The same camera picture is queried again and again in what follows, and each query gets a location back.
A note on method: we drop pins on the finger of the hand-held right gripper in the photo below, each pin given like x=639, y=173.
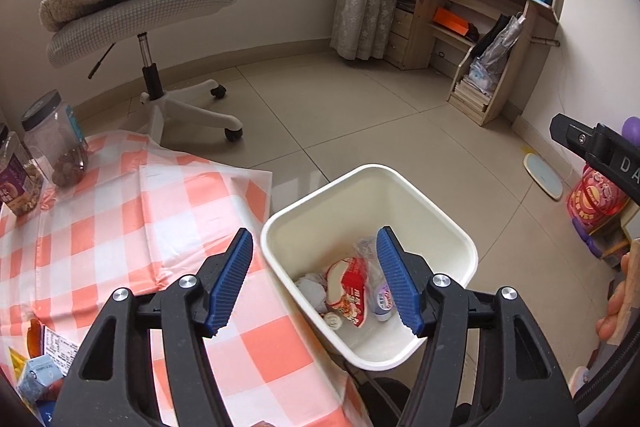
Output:
x=572, y=134

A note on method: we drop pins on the person's right hand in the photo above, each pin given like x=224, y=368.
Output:
x=616, y=302

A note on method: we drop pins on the white printed label paper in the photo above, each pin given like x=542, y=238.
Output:
x=57, y=349

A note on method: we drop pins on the clear plastic bottle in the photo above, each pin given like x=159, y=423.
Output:
x=380, y=302

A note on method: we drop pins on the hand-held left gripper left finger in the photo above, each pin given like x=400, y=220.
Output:
x=230, y=287

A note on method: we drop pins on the orange white checked tablecloth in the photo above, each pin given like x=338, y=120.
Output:
x=125, y=232

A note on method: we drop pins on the purple balloon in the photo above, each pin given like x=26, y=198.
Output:
x=632, y=127

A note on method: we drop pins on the grey-blue carton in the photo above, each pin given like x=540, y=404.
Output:
x=40, y=374

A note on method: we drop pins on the red round toy barrel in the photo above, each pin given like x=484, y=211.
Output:
x=595, y=202

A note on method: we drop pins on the small orange wrapper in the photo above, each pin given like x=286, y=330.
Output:
x=34, y=338

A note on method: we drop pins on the clear plastic nut jar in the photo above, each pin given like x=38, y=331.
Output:
x=55, y=142

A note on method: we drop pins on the purple label nut jar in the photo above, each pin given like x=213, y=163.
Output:
x=17, y=187

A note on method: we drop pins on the red snack bag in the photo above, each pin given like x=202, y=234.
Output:
x=352, y=294

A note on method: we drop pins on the pale blue bathroom scale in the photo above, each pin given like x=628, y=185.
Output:
x=542, y=174

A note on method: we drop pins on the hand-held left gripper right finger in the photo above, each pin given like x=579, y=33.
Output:
x=397, y=287

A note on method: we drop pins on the orange flat box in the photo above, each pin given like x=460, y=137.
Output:
x=450, y=19

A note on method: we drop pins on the white plastic waste bin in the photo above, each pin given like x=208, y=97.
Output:
x=380, y=197

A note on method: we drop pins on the purple plastic toy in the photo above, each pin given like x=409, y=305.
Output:
x=592, y=242

